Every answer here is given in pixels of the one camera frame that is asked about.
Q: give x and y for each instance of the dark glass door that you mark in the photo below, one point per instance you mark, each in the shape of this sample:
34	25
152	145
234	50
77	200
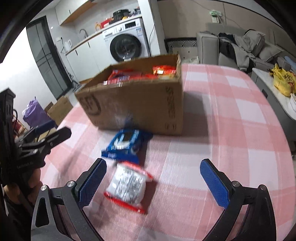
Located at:
47	58

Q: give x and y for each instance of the white red snack pack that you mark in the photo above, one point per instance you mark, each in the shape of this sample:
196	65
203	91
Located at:
128	185

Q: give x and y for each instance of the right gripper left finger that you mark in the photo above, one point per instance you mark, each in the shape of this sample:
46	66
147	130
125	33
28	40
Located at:
47	220

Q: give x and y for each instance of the white marble coffee table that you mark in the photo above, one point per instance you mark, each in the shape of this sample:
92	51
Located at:
279	103

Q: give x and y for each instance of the black rice cooker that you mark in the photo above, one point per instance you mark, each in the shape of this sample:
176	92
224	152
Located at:
120	14

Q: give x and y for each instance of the blue oreo snack pack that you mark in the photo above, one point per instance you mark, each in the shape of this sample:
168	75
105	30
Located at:
126	144

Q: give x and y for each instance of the white upper cabinets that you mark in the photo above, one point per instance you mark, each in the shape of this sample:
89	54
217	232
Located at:
69	10

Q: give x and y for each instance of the grey sofa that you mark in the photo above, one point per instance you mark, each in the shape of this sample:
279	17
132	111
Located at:
278	49

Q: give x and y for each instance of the white kitchen base cabinets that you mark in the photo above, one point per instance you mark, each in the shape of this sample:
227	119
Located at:
89	58

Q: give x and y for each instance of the red oreo snack bag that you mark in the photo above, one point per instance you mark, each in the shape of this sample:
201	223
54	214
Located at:
120	76

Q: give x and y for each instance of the small cardboard box on floor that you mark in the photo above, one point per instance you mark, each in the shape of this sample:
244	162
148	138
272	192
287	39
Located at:
59	110

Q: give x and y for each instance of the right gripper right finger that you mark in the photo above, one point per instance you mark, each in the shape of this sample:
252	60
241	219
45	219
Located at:
259	220

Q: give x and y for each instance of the yellow plastic bag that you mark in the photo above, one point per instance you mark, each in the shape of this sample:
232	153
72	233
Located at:
283	81

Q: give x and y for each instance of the brown cardboard box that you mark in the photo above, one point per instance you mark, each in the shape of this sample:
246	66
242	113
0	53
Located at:
153	103

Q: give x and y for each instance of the noodle snack bag in box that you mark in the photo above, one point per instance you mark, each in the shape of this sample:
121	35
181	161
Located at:
164	70

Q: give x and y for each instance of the white washing machine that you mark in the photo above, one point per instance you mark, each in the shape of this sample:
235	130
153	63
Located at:
126	41

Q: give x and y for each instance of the white electric kettle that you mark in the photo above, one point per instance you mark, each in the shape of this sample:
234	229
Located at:
68	45

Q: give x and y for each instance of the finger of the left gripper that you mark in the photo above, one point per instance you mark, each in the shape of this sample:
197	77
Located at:
44	128
55	138

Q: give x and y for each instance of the pink plaid tablecloth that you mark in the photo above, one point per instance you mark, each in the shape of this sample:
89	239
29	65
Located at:
228	120

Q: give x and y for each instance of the white power strip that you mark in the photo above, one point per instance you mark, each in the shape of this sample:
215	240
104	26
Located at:
216	16

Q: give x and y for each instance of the purple plastic bag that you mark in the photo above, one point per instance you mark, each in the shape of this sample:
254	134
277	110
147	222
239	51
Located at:
34	115

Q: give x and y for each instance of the clothes pile on sofa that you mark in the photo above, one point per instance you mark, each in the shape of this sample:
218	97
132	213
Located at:
242	49

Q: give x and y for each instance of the person's left hand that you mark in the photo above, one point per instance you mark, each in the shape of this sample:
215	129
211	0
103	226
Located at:
34	184

